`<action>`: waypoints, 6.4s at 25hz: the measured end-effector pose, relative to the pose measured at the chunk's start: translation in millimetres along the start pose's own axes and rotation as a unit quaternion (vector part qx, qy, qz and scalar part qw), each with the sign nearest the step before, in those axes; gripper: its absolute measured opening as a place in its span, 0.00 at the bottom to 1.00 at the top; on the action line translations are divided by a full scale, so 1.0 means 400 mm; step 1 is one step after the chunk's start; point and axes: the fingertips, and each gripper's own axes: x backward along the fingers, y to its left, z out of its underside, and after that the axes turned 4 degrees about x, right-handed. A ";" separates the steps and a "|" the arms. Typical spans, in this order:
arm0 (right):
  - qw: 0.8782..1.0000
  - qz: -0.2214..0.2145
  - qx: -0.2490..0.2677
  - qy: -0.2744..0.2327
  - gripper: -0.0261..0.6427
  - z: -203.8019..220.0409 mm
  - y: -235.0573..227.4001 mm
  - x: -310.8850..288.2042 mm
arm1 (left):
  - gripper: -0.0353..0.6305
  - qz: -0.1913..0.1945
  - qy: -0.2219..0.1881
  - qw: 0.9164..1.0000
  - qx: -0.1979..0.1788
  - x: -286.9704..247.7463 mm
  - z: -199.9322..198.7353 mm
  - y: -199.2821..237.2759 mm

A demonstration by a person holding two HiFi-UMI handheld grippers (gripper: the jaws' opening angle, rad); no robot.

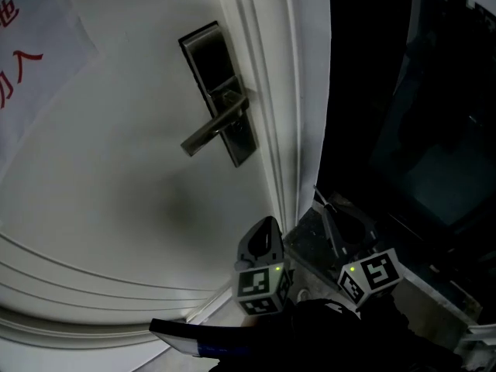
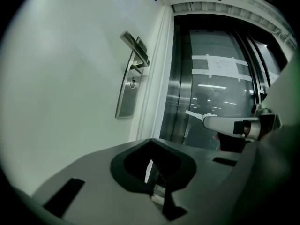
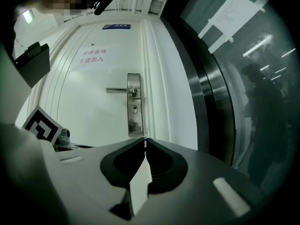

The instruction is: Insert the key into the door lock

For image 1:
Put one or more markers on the grey concrete step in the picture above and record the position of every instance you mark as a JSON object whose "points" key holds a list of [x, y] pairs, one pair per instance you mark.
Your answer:
{"points": [[310, 246]]}

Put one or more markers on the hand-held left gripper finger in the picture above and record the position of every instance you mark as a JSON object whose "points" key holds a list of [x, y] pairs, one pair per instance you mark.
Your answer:
{"points": [[278, 246], [242, 252]]}

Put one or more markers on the silver door lock plate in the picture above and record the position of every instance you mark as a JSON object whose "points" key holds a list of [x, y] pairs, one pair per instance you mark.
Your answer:
{"points": [[205, 60]]}

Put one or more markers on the person's black clothing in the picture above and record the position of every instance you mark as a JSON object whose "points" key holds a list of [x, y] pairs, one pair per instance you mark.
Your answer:
{"points": [[329, 343]]}

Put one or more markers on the black screen device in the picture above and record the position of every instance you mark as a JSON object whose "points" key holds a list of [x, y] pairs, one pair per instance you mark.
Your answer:
{"points": [[182, 341]]}

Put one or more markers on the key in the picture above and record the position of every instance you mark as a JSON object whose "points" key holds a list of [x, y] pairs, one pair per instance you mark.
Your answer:
{"points": [[321, 198]]}

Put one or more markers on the white door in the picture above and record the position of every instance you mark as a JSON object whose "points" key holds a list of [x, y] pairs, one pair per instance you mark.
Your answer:
{"points": [[116, 169]]}

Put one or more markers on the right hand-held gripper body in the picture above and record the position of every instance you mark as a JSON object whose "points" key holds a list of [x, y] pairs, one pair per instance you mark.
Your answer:
{"points": [[372, 277]]}

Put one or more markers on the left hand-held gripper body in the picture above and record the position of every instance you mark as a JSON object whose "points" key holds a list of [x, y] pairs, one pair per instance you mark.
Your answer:
{"points": [[253, 285]]}

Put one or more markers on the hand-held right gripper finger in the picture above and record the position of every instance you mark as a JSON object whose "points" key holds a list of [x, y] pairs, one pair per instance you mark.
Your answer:
{"points": [[332, 235], [370, 233]]}

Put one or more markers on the white paper sign red print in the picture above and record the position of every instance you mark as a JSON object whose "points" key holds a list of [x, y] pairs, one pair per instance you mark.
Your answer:
{"points": [[38, 52]]}

